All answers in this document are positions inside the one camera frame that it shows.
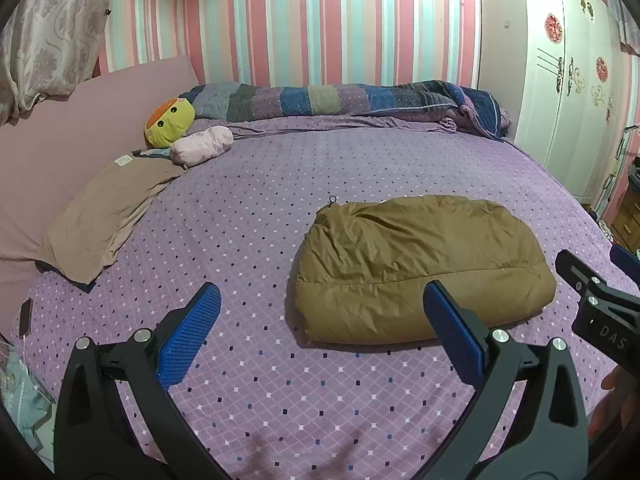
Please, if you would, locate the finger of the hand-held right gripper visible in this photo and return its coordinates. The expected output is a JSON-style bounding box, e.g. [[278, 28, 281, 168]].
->
[[555, 249, 640, 311], [610, 245, 640, 275]]

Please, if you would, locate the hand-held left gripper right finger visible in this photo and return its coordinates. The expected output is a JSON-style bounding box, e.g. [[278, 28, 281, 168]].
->
[[423, 280, 590, 480]]

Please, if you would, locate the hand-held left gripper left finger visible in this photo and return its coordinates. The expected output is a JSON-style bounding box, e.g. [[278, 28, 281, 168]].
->
[[54, 281, 236, 480]]

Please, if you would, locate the brown padded jacket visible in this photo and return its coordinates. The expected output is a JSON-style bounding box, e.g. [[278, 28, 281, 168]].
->
[[294, 195, 557, 345]]

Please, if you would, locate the person's right hand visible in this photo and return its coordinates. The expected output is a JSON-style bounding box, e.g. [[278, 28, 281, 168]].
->
[[587, 366, 640, 443]]

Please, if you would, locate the wooden drawer cabinet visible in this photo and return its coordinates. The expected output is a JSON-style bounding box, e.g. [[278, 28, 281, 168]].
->
[[610, 200, 640, 253]]

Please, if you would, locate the purple dotted bed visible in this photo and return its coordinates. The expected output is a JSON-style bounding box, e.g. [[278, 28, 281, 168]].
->
[[0, 112, 640, 480]]

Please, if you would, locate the tan pillow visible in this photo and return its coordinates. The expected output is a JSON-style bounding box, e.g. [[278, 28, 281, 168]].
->
[[36, 157, 186, 286]]

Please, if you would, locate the white decorated wardrobe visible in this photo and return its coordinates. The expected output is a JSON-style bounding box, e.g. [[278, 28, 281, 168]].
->
[[515, 0, 631, 201]]

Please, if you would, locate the white patterned cloth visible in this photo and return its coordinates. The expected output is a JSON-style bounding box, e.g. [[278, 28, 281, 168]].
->
[[0, 340, 56, 461]]

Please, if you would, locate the pink plush toy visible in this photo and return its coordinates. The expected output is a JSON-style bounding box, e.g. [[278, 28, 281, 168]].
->
[[170, 126, 234, 168]]

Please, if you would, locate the yellow plush toy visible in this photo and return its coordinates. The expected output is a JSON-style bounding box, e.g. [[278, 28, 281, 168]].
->
[[144, 97, 196, 149]]

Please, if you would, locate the pink headboard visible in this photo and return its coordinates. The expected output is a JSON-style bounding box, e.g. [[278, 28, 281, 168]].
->
[[0, 54, 200, 331]]

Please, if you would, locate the patchwork quilt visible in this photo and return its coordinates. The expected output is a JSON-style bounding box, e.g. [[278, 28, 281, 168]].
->
[[179, 80, 513, 141]]

